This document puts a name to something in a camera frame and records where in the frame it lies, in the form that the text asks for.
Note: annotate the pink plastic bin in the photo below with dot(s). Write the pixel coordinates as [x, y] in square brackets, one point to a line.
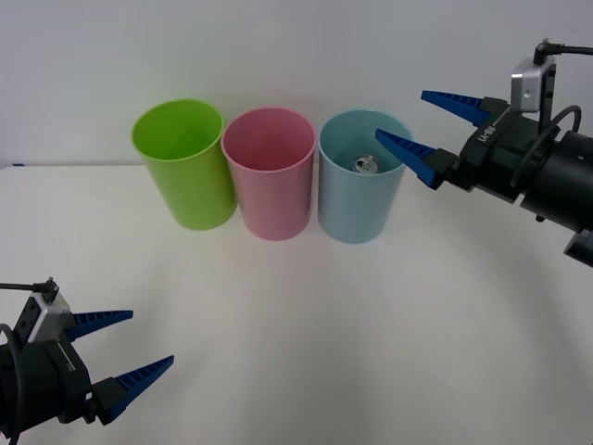
[278, 204]

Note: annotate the green plastic bin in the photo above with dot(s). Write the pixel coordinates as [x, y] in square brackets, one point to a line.
[199, 194]

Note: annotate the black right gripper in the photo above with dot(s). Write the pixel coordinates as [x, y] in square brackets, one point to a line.
[498, 157]

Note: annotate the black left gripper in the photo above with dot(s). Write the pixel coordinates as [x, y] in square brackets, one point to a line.
[46, 380]

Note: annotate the pale blue plastic bin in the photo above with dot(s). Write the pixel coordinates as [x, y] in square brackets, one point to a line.
[357, 208]

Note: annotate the blue and white drink can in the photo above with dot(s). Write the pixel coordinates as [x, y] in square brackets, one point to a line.
[367, 165]

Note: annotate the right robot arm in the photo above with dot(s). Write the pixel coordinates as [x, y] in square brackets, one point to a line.
[565, 181]

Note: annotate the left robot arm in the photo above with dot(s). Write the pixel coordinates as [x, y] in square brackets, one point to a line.
[44, 320]

